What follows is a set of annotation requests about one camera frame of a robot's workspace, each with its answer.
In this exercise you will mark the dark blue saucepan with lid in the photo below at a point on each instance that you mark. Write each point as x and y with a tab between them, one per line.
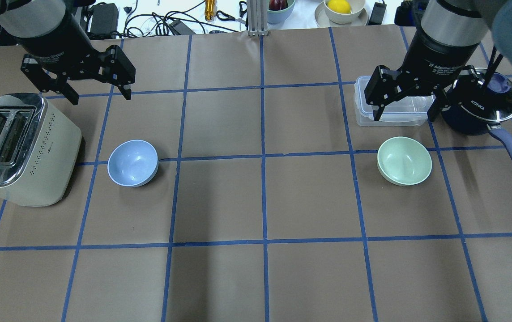
495	107

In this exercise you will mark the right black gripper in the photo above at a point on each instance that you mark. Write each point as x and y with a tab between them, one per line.
438	52

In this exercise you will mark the yellow lemon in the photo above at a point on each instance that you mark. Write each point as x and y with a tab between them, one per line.
339	6

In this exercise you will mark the beige bowl with lemon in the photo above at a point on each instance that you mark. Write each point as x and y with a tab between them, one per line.
357	7

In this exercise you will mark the cream silver toaster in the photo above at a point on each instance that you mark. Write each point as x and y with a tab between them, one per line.
39	146

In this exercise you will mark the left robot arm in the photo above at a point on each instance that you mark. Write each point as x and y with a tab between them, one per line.
7	15

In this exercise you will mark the clear plastic container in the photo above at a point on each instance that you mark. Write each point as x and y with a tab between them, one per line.
409	111

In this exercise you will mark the black power adapter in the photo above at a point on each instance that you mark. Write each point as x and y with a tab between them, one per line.
103	21

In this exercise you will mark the orange screwdriver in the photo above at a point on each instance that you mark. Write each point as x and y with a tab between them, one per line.
210	10

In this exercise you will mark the aluminium frame post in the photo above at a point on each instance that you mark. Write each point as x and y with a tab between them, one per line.
257	18

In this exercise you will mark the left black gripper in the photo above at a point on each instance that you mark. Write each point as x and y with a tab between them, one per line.
54	39

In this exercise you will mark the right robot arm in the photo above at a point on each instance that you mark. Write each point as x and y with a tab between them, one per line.
446	37

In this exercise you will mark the blue bowl with fruit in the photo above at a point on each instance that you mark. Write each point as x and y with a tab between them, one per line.
279	10

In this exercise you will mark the green bowl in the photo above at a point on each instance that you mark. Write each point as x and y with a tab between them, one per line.
403	161

